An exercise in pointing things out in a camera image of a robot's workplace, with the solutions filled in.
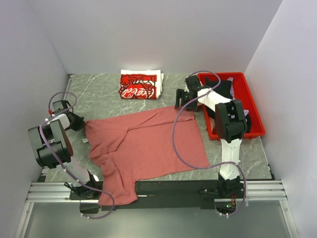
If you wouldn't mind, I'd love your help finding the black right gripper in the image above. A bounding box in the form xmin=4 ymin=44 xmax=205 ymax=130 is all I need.
xmin=174 ymin=89 xmax=198 ymax=112

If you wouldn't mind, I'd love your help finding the folded red white Coca-Cola shirt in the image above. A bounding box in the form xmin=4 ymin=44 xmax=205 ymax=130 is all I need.
xmin=118 ymin=69 xmax=164 ymax=100

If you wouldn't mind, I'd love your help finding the aluminium rail frame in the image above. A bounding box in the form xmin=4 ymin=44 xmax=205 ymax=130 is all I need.
xmin=18 ymin=73 xmax=299 ymax=238

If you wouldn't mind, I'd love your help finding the lavender shirt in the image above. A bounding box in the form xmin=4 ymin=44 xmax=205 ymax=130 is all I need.
xmin=227 ymin=77 xmax=251 ymax=122

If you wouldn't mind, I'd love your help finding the black base crossbar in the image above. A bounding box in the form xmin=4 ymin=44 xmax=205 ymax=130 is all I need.
xmin=69 ymin=180 xmax=244 ymax=214

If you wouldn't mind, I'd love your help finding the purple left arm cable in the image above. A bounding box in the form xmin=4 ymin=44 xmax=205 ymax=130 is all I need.
xmin=39 ymin=91 xmax=116 ymax=220

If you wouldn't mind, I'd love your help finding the red plastic bin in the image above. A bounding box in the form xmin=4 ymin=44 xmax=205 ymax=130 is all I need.
xmin=198 ymin=72 xmax=265 ymax=140

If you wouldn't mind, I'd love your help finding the black shirt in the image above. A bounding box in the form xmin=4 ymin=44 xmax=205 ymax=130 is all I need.
xmin=205 ymin=77 xmax=252 ymax=133

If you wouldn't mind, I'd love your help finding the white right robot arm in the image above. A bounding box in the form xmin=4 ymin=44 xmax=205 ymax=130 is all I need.
xmin=174 ymin=75 xmax=247 ymax=198

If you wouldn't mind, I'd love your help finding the dusty rose t-shirt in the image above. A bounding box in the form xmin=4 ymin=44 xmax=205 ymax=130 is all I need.
xmin=85 ymin=106 xmax=209 ymax=206

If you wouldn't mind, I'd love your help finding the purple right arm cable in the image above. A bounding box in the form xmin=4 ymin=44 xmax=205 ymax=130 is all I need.
xmin=172 ymin=70 xmax=249 ymax=218

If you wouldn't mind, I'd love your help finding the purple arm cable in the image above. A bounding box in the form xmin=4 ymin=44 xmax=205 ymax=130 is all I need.
xmin=39 ymin=91 xmax=116 ymax=220
xmin=172 ymin=70 xmax=249 ymax=218

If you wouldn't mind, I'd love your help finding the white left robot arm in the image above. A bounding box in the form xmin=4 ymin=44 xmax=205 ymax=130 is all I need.
xmin=28 ymin=100 xmax=100 ymax=199

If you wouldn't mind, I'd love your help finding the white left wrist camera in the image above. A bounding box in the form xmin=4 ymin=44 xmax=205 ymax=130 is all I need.
xmin=48 ymin=110 xmax=55 ymax=117

